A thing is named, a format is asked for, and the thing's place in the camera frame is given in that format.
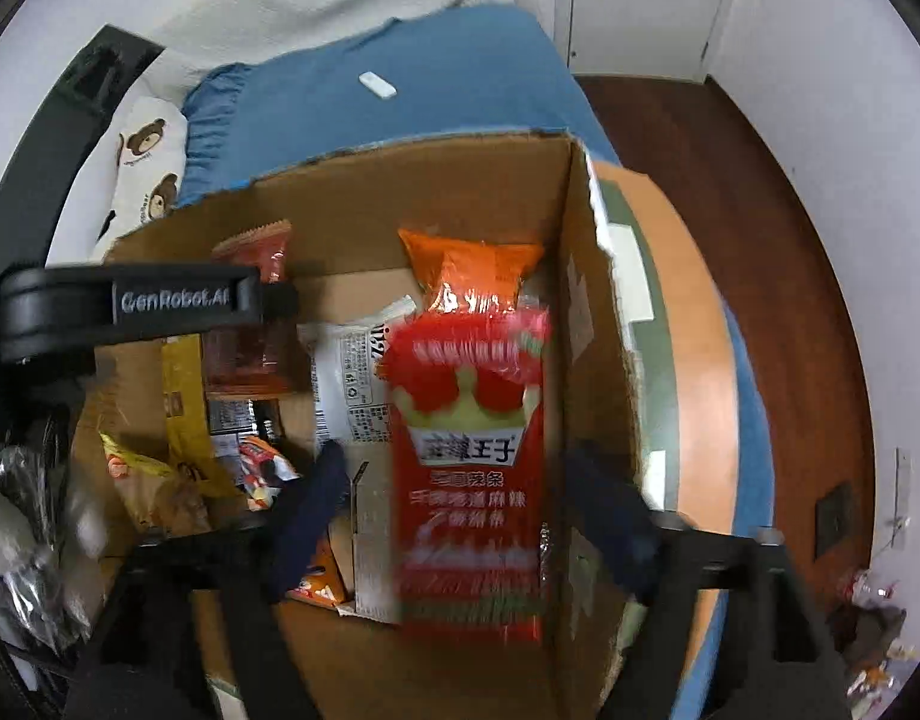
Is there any panda print snack packet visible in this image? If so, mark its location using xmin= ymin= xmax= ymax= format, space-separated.
xmin=239 ymin=435 xmax=348 ymax=608

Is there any black snack packet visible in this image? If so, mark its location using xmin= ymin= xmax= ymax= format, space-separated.
xmin=207 ymin=397 xmax=285 ymax=467

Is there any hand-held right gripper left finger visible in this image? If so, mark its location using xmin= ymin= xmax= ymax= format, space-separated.
xmin=66 ymin=439 xmax=350 ymax=720

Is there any dark red snack packet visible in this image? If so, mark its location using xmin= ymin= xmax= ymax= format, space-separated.
xmin=211 ymin=219 xmax=300 ymax=401

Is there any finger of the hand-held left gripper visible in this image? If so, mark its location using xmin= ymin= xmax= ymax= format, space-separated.
xmin=0 ymin=262 xmax=302 ymax=365
xmin=0 ymin=24 xmax=167 ymax=278

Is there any white grey snack packet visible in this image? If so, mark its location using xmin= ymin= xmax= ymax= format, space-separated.
xmin=299 ymin=296 xmax=420 ymax=460

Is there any cardboard box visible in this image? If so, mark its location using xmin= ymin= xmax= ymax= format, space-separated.
xmin=100 ymin=127 xmax=725 ymax=720

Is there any white wall outlet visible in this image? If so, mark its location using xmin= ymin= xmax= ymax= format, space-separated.
xmin=890 ymin=448 xmax=915 ymax=535

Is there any long red snack packet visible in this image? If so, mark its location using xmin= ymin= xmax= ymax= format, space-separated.
xmin=377 ymin=307 xmax=555 ymax=647

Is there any yellow round cake packet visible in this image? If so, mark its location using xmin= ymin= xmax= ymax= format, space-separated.
xmin=100 ymin=431 xmax=215 ymax=538

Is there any bear print pillow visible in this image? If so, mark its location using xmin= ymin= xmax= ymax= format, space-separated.
xmin=92 ymin=94 xmax=193 ymax=257

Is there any blue bed quilt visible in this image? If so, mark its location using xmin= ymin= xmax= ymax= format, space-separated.
xmin=176 ymin=4 xmax=777 ymax=720

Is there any wrapper litter on floor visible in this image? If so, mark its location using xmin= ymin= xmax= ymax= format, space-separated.
xmin=833 ymin=568 xmax=920 ymax=700

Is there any orange snack packet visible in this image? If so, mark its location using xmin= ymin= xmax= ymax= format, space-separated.
xmin=398 ymin=229 xmax=546 ymax=317

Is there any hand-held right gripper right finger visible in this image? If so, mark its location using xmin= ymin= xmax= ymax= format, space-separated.
xmin=561 ymin=442 xmax=855 ymax=720

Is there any long yellow snack packet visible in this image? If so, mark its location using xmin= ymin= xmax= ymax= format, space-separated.
xmin=162 ymin=336 xmax=245 ymax=497

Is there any green white checkered blanket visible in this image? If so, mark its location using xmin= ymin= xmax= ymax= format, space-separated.
xmin=584 ymin=157 xmax=743 ymax=595

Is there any white door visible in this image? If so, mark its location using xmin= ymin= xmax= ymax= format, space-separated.
xmin=557 ymin=0 xmax=740 ymax=85

